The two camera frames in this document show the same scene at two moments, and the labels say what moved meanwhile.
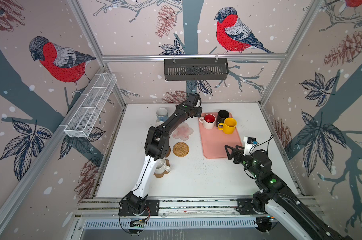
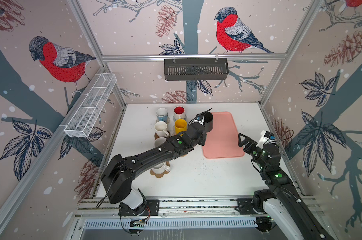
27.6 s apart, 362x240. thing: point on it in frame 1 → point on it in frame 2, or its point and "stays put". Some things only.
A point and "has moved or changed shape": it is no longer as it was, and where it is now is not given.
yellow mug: (229, 125) → (180, 125)
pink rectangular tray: (213, 141) stays put
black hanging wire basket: (192, 69) stays put
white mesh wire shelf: (82, 121) stays put
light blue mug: (162, 114) stays put
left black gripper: (199, 109) → (203, 137)
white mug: (161, 167) stays put
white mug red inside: (208, 121) has moved or changed shape
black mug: (221, 115) → (208, 121)
